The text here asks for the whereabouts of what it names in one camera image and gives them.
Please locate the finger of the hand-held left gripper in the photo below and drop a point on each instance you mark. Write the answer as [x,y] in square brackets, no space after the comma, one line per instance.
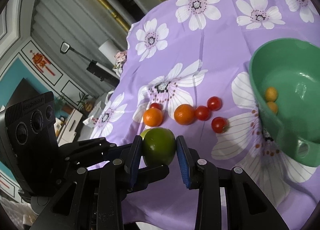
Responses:
[100,148]
[155,173]

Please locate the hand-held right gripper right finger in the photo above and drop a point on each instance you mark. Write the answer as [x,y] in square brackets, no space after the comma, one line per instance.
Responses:
[183,165]

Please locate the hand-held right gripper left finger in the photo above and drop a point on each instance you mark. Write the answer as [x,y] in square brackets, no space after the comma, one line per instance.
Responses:
[135,161]

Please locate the green jujube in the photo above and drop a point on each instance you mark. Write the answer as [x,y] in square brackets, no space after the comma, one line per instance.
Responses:
[144,134]
[158,146]

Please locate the mandarin orange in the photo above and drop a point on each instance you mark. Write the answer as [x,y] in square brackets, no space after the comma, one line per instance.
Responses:
[184,114]
[153,117]

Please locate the red cherry tomato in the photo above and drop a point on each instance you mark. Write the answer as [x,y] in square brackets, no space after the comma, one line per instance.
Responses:
[219,125]
[214,103]
[202,113]
[156,106]

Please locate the green plastic bowl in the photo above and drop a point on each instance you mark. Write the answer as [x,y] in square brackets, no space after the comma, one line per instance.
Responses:
[287,74]

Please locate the white plastic bag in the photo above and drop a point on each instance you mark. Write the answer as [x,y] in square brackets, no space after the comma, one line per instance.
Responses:
[96,112]

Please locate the white cabinet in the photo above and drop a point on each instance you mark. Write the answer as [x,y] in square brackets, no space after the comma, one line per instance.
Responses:
[70,125]

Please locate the dark television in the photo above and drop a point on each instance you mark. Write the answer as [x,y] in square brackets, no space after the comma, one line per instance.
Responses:
[22,92]

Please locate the potted plant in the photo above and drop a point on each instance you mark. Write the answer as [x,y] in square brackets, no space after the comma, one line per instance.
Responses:
[82,100]

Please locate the black phone stand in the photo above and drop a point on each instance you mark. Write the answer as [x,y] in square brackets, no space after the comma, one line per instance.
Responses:
[96,68]

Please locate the pink floral cloth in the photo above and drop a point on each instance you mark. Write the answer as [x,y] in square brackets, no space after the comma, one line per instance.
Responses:
[121,58]

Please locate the white cylinder lamp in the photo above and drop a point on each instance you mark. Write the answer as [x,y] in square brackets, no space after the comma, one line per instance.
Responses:
[107,48]

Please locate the yellow kumquat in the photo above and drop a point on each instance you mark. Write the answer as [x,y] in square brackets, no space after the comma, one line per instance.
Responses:
[272,108]
[271,94]

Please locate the purple floral tablecloth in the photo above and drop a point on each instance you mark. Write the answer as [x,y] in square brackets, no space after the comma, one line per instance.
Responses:
[200,44]

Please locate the red knot wall ornament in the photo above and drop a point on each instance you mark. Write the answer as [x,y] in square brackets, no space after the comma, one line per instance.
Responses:
[41,63]

